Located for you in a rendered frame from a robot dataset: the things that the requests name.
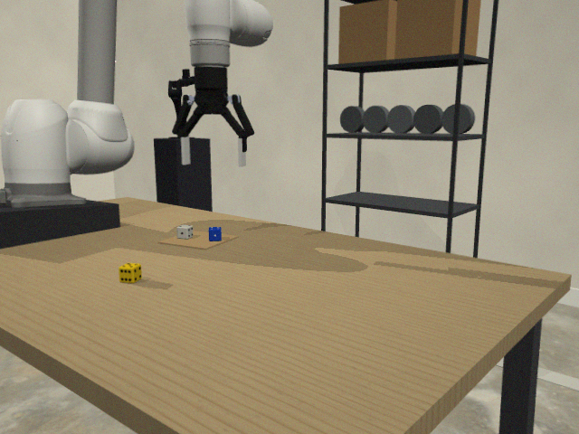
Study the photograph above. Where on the blue die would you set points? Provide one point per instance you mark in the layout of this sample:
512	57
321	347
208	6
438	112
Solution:
215	234

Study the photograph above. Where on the white die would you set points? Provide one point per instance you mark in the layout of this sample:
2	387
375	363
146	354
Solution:
185	232

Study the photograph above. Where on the tan square mat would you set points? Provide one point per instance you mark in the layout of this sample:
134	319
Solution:
199	241

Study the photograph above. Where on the yellow die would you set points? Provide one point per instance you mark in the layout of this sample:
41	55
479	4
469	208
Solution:
130	273

